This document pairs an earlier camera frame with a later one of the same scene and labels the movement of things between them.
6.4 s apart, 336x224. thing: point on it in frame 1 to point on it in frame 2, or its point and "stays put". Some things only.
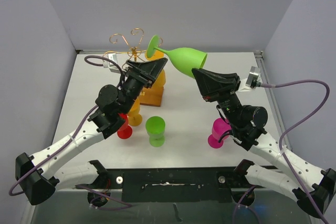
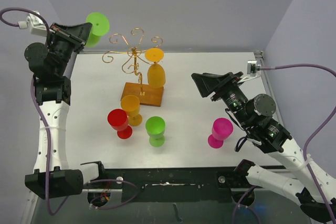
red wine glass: (125, 131) stays put
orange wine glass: (159, 81) stays put
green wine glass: (185, 59) to (100, 26)
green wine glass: (155, 127) stays put
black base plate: (174, 184) stays put
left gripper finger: (153, 69) to (81, 32)
